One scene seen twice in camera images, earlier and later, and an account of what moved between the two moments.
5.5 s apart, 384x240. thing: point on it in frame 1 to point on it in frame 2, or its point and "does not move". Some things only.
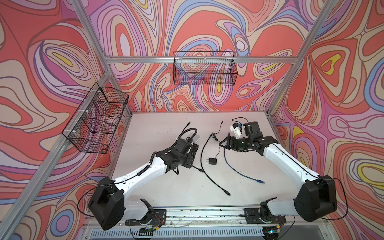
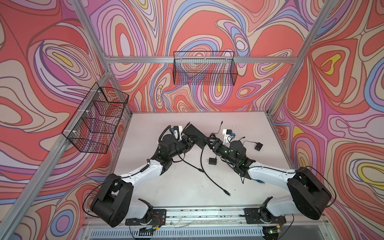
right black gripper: [233, 146] to [216, 141]
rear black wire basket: [206, 68] does not move
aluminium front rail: [209, 224] does not move
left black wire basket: [95, 122] does not move
